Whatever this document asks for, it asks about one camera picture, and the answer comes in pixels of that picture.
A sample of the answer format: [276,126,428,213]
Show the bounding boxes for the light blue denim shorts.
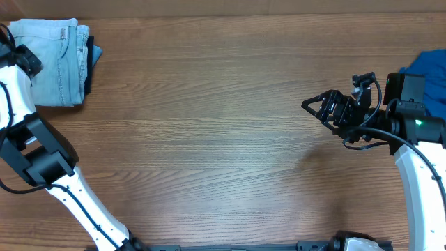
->
[8,18,90,107]

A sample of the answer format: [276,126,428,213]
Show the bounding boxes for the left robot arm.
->
[1,25,147,251]

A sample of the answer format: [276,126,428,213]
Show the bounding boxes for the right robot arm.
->
[302,73,445,250]

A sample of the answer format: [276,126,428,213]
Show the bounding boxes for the folded dark navy garment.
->
[84,36,94,96]

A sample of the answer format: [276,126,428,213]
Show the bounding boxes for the folded light blue garment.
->
[92,45,102,66]

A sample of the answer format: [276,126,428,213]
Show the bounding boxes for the crumpled blue t-shirt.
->
[399,49,445,119]

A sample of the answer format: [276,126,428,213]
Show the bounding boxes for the brown cardboard wall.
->
[1,0,445,20]

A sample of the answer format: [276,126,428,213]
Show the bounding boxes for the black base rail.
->
[147,241,330,251]

